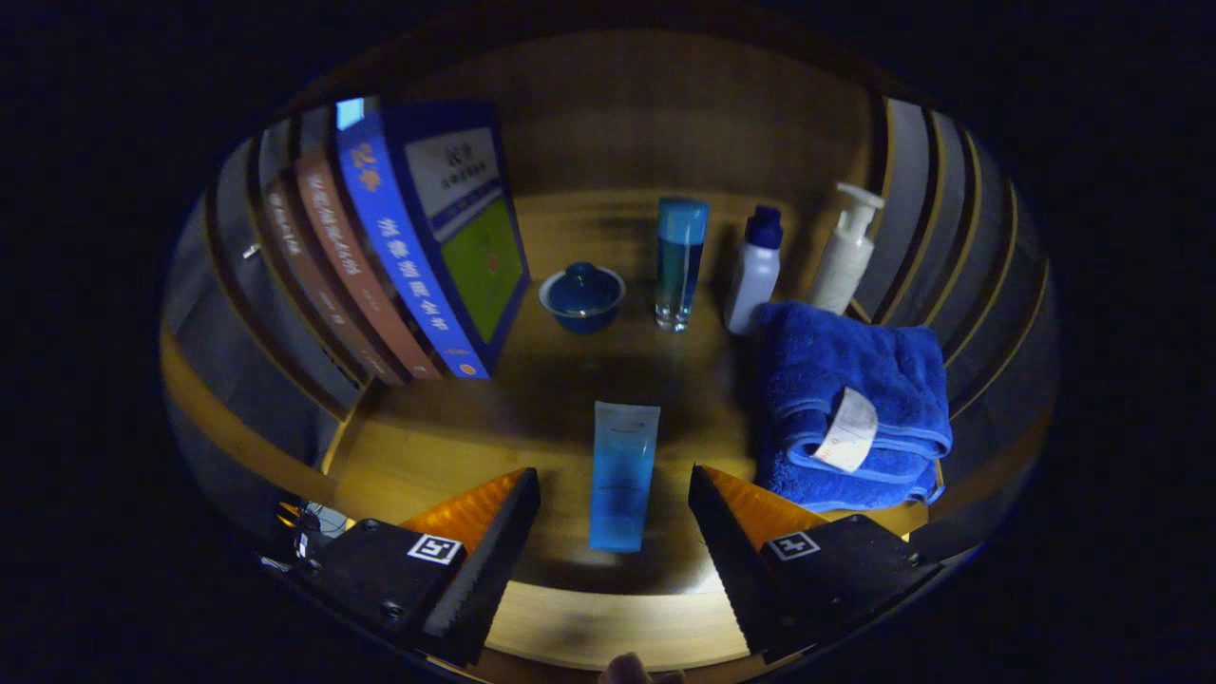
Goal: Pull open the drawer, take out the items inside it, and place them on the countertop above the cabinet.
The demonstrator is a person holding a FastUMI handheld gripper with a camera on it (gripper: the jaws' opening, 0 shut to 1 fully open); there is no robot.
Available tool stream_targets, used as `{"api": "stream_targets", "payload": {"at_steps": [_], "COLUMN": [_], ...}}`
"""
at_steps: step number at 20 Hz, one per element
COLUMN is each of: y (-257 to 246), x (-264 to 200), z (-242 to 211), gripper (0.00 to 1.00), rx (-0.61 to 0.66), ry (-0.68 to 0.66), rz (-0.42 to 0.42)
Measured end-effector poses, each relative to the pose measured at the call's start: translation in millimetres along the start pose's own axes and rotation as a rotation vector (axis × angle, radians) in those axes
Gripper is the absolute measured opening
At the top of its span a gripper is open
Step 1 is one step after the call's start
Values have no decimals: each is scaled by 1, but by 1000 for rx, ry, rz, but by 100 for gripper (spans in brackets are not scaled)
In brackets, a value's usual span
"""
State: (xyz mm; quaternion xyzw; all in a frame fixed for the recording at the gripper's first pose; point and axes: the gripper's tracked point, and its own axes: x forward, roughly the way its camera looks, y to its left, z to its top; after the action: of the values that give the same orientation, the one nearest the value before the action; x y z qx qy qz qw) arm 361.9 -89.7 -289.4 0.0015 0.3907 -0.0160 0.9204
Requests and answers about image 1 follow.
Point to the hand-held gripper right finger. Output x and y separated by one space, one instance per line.
736 570

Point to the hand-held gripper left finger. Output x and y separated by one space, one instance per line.
480 570

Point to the wooden drawer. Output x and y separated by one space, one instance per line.
617 627

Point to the light blue tube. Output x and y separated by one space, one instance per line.
622 475

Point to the wooden countertop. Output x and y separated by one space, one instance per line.
551 408

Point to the wooden cabinet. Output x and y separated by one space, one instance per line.
617 123

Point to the blue folded towel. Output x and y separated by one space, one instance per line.
836 361

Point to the blue lidded bowl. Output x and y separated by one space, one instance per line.
581 299

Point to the white bottle dark blue cap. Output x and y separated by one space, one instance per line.
753 280

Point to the teal glass bottle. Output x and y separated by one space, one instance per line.
681 266

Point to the white pump bottle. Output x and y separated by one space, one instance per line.
841 266

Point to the blue book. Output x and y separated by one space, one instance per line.
408 256

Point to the reddish brown book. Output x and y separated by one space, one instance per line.
351 266

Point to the dark brown book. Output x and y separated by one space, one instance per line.
304 275

